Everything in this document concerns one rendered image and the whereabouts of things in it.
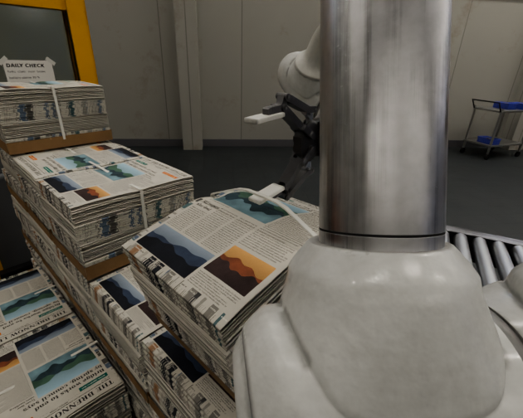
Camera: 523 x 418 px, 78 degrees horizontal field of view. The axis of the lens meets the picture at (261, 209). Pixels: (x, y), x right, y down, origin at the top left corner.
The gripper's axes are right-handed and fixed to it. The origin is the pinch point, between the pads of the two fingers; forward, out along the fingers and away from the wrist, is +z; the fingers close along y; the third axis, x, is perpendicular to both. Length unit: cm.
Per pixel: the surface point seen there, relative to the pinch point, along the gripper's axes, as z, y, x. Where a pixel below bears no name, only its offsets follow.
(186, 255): 15.8, 12.0, 1.1
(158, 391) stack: 23, 53, 13
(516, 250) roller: -98, 55, -35
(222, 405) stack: 18.1, 41.3, -6.7
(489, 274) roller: -72, 52, -32
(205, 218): 7.7, 10.8, 6.6
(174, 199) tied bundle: -9, 26, 47
